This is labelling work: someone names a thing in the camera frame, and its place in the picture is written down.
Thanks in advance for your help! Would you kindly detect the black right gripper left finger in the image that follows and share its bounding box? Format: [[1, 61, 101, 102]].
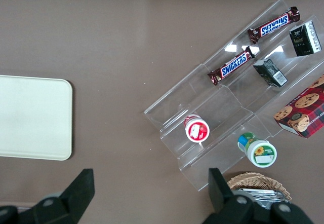
[[30, 168, 96, 224]]

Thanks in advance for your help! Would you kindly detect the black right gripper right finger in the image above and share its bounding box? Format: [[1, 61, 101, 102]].
[[201, 167, 315, 224]]

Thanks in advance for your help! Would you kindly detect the light wicker basket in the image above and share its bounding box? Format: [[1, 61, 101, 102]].
[[226, 172, 293, 204]]

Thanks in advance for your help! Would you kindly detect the cream plastic tray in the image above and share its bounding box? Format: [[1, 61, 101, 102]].
[[0, 74, 73, 161]]

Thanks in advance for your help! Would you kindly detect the silver foil container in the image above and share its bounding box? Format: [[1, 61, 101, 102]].
[[232, 188, 289, 209]]

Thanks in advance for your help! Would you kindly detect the green sunflower lid cup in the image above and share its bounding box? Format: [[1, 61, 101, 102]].
[[237, 132, 277, 168]]

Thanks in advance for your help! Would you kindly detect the red lid yogurt cup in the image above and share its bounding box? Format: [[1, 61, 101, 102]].
[[184, 114, 211, 143]]

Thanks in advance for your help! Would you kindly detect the clear acrylic stepped display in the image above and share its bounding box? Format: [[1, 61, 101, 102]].
[[143, 0, 324, 192]]

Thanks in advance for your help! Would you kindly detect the tartan chocolate chip cookie box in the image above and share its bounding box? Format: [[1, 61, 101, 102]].
[[273, 73, 324, 139]]

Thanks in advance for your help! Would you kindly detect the Snickers chocolate bar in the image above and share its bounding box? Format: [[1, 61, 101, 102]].
[[207, 45, 260, 86], [247, 6, 301, 45]]

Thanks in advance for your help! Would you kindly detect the black small drink carton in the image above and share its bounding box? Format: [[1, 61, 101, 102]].
[[289, 20, 322, 57], [253, 58, 289, 88]]

